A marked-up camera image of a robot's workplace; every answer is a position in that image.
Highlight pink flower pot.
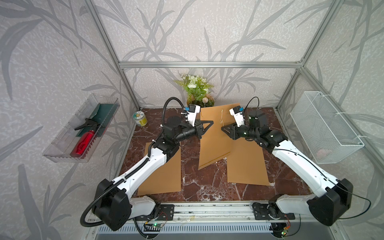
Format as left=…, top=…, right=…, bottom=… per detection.
left=187, top=94, right=215, bottom=108

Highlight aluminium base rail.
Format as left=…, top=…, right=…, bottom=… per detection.
left=86, top=201, right=335, bottom=224

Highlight green plant white flowers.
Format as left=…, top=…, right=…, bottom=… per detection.
left=175, top=74, right=214, bottom=98

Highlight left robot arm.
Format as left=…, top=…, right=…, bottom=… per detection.
left=80, top=105, right=214, bottom=231

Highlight brown file bag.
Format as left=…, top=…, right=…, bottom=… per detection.
left=198, top=103, right=240, bottom=170
left=227, top=138, right=270, bottom=186
left=138, top=149, right=182, bottom=196

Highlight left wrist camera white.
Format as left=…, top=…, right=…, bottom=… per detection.
left=185, top=105, right=201, bottom=127

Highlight white wire mesh basket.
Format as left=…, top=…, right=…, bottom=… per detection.
left=291, top=91, right=365, bottom=164

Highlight dark green cloth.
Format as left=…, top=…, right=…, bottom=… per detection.
left=75, top=104, right=119, bottom=138

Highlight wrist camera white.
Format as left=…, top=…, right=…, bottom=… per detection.
left=230, top=106, right=245, bottom=127
left=185, top=105, right=201, bottom=127

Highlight clear plastic wall tray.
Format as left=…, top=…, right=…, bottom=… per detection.
left=43, top=94, right=120, bottom=163

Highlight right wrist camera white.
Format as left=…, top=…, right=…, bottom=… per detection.
left=230, top=106, right=245, bottom=127

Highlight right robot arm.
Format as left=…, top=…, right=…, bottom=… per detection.
left=220, top=106, right=355, bottom=226

